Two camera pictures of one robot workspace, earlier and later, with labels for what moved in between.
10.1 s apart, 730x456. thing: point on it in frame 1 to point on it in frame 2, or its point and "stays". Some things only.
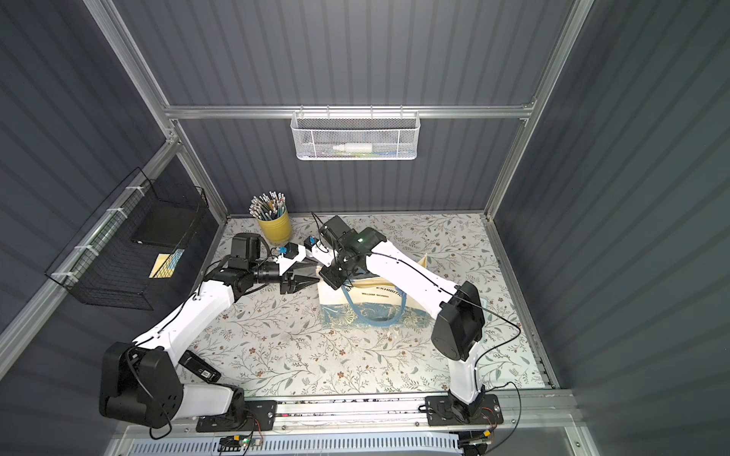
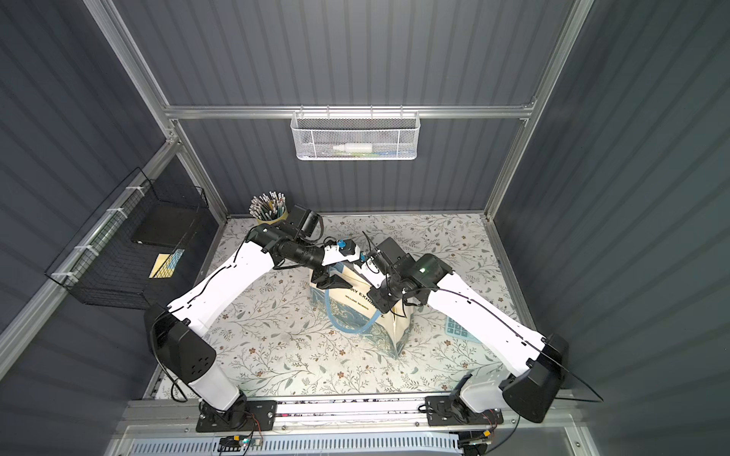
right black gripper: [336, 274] to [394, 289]
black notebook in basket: [166, 223] stays
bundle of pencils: [268, 206] stays
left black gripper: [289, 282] to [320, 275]
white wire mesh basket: [355, 135] stays
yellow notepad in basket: [165, 264] stays
